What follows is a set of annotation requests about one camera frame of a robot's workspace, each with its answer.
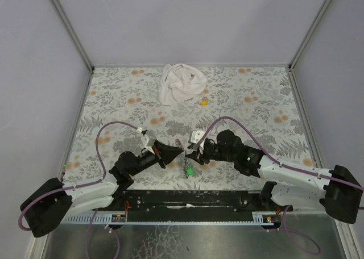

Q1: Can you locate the key with green tag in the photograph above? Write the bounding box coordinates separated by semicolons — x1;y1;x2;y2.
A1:
185;166;195;178

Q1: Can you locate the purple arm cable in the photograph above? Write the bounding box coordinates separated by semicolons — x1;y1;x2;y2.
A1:
196;116;364;191
18;121;147;231

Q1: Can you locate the key with yellow tag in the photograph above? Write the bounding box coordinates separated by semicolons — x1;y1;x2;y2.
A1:
197;97;208;106

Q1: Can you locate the blue keyring holder with rings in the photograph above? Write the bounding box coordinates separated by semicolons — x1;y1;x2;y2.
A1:
175;139;188;173

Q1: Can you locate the floral patterned table mat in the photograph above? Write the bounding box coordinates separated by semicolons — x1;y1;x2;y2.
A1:
63;66;315;182

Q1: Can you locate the crumpled white cloth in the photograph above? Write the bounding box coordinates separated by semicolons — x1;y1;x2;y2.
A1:
158;64;207;106

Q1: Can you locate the white slotted cable duct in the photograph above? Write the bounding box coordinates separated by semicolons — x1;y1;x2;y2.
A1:
61;211;126;225

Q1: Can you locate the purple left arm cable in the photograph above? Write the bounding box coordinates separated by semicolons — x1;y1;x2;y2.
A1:
18;121;147;231

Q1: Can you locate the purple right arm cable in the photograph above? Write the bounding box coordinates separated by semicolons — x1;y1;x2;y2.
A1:
196;116;364;191

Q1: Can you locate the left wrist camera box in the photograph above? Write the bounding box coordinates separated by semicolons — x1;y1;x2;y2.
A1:
141;130;156;154

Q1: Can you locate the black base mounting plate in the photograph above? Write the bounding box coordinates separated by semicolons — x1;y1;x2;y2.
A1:
91;189;293;223

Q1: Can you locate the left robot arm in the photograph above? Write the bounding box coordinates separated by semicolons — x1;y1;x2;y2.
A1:
18;140;183;237

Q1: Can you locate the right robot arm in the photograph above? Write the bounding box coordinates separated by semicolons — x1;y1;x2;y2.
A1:
187;130;363;224

